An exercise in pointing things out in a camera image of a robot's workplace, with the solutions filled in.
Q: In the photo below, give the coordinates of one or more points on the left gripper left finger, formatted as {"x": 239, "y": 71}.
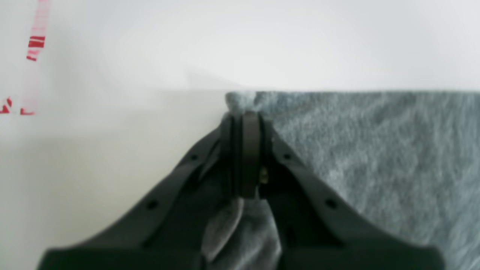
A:
{"x": 165, "y": 230}

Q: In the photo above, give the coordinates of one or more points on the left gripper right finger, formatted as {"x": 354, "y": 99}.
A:
{"x": 316, "y": 228}

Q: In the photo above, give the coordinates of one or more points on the grey T-shirt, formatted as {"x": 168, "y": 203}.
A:
{"x": 407, "y": 161}

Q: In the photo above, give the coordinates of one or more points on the red tape rectangle marking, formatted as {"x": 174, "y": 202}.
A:
{"x": 24, "y": 100}

